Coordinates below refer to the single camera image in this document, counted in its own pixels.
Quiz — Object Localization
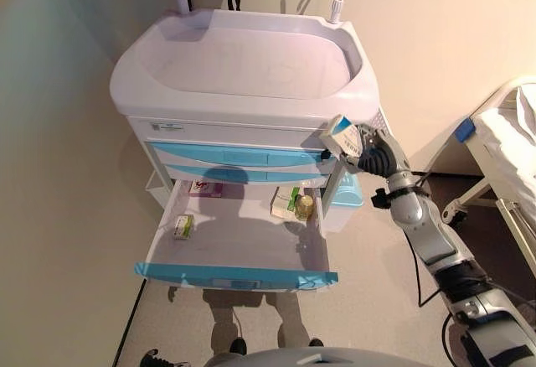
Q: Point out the white green striped carton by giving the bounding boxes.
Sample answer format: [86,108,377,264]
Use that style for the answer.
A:
[271,186,302,220]

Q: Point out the white bedding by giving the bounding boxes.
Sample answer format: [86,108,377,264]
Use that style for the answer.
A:
[514,84,536,133]

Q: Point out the purple white medicine box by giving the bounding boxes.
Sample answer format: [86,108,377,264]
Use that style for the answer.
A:
[188,180,225,198]

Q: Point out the white blue medicine box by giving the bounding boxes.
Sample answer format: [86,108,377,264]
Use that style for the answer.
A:
[320,114,361,161]

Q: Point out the blue bed corner bumper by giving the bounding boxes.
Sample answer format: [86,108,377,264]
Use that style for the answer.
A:
[455,118,477,142]

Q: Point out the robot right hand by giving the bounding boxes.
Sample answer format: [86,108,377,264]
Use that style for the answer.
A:
[337,122,410,178]

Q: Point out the blue lid waste bin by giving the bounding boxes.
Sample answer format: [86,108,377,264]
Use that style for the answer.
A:
[324,172,364,234]

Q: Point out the small green white medicine box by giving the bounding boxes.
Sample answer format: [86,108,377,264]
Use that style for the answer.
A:
[173,214,196,240]

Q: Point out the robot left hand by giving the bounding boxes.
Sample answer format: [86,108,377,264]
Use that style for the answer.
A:
[140,348,173,367]

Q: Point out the white mesh basket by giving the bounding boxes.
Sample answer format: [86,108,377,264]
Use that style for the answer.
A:
[368,105,393,150]

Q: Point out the blue front cart drawer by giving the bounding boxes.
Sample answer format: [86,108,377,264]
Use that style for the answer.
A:
[133,178,339,292]

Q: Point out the white hospital bed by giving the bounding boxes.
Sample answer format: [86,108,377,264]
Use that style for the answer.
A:
[443,75,536,276]

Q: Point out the white medical cart blue drawers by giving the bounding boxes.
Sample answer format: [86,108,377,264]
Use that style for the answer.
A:
[109,8,389,259]

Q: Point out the yellow cap bottle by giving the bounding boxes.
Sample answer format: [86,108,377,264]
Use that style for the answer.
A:
[295,194,315,221]

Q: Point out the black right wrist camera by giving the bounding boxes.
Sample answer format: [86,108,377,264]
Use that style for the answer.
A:
[370,189,393,209]

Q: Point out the bed caster wheel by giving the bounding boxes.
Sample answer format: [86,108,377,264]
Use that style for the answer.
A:
[443,207,468,228]

